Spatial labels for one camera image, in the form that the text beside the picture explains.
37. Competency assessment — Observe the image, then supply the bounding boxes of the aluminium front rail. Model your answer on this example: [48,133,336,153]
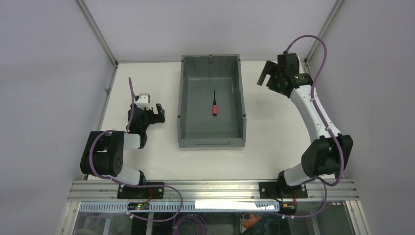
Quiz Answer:
[68,180,360,202]

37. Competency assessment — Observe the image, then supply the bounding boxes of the white slotted cable duct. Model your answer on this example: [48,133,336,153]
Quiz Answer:
[80,200,279,213]

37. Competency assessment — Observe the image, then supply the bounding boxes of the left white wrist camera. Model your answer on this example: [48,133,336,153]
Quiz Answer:
[135,93,153,110]

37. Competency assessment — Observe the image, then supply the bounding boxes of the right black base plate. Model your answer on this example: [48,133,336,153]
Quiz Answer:
[258,181,308,199]

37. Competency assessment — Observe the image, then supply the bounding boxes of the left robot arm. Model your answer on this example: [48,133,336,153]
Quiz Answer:
[80,103,165,186]

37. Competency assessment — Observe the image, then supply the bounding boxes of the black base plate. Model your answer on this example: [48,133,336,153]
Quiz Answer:
[258,181,308,199]
[117,182,164,200]

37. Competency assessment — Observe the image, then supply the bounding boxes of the grey plastic bin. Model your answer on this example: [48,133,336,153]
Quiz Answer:
[177,54,247,148]

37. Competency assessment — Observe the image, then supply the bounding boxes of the orange object under table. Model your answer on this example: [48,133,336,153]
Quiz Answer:
[240,212,261,234]

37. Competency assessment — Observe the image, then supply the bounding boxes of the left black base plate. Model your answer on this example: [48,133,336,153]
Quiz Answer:
[117,182,164,200]

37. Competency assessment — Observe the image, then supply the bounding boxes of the aluminium frame post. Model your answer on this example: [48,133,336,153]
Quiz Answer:
[304,0,345,65]
[75,0,118,66]

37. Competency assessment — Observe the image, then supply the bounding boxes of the red handled screwdriver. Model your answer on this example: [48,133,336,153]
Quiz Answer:
[212,91,218,116]

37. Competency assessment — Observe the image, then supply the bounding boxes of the left aluminium frame post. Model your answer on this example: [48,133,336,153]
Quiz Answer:
[75,0,118,66]

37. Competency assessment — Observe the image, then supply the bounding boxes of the right aluminium frame post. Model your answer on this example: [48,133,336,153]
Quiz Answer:
[304,0,345,65]

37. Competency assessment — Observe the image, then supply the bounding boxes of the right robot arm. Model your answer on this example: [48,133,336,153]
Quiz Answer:
[257,52,353,196]

